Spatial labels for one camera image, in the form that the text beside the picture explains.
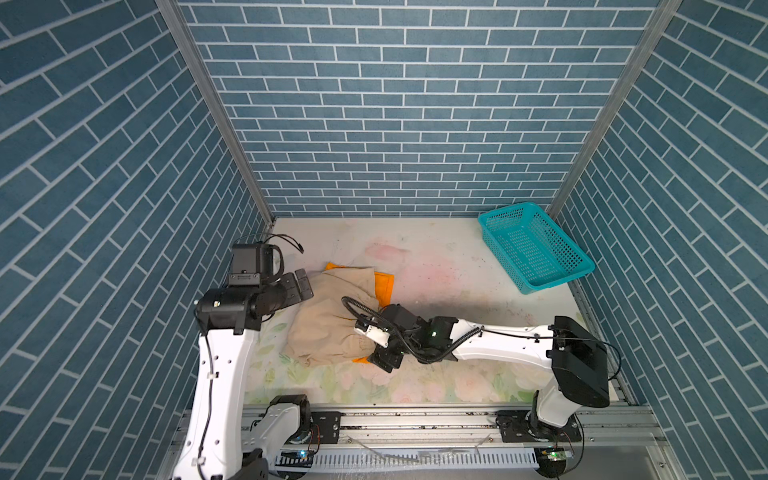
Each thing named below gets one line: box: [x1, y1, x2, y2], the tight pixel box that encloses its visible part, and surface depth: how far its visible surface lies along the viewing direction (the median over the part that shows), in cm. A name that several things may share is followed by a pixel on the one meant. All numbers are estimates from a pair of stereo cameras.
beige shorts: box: [285, 267, 379, 366], surface depth 84 cm
